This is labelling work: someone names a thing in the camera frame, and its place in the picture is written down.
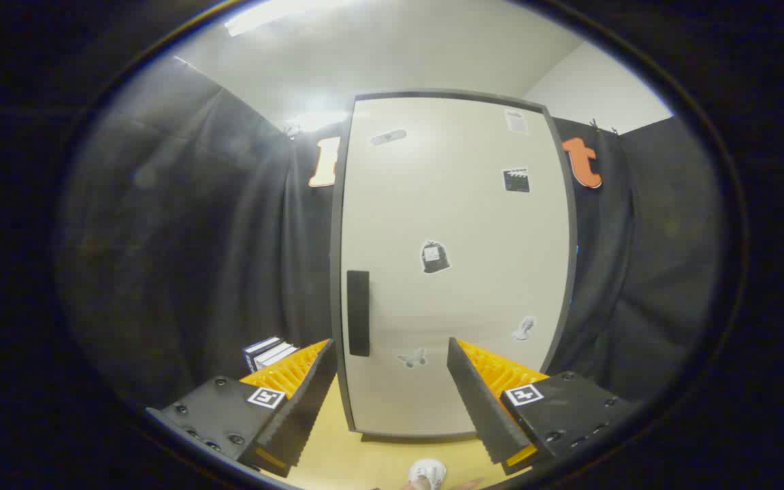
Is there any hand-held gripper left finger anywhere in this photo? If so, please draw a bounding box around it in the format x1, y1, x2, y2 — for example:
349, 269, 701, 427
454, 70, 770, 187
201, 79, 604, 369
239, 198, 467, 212
146, 338, 338, 478

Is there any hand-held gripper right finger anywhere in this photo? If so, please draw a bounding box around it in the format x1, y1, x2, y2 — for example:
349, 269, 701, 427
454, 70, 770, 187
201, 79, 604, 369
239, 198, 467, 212
446, 336, 632, 476

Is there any white canvas shoe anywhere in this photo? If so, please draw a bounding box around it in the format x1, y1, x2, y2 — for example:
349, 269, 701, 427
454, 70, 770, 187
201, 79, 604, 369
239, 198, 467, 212
408, 458, 447, 490

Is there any black door handle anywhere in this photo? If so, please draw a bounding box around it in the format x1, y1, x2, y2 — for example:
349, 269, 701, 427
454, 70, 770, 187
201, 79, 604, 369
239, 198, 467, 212
347, 270, 371, 357

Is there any white shoe cabinet door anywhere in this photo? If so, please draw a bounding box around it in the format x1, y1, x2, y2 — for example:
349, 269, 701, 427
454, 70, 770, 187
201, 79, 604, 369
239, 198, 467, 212
339, 95, 571, 436

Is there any grey shoe cabinet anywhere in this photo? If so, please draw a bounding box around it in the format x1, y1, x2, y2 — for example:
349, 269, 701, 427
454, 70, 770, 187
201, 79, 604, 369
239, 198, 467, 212
329, 88, 578, 442

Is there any blue cover book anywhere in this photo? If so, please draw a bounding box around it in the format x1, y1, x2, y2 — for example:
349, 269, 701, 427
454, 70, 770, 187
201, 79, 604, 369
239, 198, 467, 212
243, 336, 282, 372

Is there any black backdrop cloth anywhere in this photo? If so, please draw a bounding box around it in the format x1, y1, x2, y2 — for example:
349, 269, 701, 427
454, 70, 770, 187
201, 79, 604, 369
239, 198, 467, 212
59, 54, 723, 409

